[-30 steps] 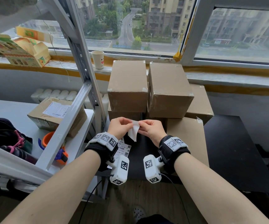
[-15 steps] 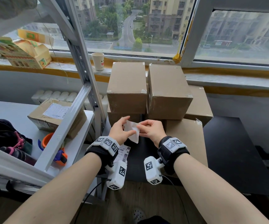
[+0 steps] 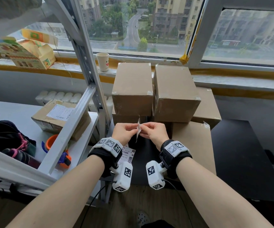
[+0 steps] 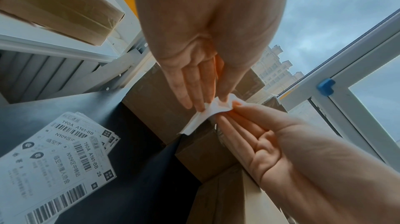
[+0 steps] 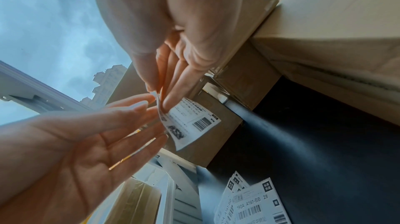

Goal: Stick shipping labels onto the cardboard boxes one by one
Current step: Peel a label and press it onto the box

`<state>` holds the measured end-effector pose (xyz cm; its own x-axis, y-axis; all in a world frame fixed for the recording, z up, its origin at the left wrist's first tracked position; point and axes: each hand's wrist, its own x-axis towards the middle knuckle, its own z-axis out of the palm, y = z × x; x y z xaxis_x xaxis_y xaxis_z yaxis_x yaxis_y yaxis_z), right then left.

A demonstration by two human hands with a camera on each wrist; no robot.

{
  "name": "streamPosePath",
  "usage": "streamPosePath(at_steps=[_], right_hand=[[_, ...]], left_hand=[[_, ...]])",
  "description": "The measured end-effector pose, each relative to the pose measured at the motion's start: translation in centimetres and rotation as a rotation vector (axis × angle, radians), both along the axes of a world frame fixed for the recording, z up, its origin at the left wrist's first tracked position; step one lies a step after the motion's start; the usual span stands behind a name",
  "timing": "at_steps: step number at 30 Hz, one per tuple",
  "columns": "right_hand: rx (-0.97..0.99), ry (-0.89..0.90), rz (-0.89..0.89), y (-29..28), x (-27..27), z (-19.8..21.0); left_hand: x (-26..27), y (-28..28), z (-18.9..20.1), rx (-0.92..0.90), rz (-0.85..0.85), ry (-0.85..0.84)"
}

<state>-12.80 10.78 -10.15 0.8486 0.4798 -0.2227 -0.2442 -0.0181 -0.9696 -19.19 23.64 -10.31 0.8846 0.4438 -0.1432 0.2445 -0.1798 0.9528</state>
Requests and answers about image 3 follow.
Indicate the person's right hand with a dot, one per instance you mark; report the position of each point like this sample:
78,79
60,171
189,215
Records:
157,134

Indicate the person's left hand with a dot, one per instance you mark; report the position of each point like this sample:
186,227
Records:
122,132

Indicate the shipping label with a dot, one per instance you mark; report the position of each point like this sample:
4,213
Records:
138,130

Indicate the stack of shipping labels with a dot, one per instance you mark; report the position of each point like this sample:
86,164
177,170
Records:
127,155

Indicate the slim brown cardboard box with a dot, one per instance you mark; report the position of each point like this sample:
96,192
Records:
194,144

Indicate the dented labelled cardboard box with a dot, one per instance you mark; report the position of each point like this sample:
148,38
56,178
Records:
42,121

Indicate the person's right forearm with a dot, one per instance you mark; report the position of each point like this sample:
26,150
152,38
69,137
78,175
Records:
217,201

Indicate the person's left forearm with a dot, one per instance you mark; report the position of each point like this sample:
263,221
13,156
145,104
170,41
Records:
56,201

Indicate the person's black trousers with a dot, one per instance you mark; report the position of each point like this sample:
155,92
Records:
158,225

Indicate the grey metal shelf rack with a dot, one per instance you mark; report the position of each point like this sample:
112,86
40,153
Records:
65,133

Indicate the orange blue tape dispenser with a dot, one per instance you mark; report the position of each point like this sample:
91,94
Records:
50,141

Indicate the paper cup with face print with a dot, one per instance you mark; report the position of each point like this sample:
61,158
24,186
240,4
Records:
102,62

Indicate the white radiator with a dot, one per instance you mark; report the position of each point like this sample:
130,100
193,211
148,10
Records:
56,96

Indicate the white perforated clog shoe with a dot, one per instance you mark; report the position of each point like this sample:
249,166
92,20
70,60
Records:
143,219

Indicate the yellow printed carton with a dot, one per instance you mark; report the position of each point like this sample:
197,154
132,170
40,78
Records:
32,54

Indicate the black bag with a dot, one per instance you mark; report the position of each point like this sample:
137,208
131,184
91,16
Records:
1,135

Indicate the white window frame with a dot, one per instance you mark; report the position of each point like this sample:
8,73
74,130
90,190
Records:
203,33

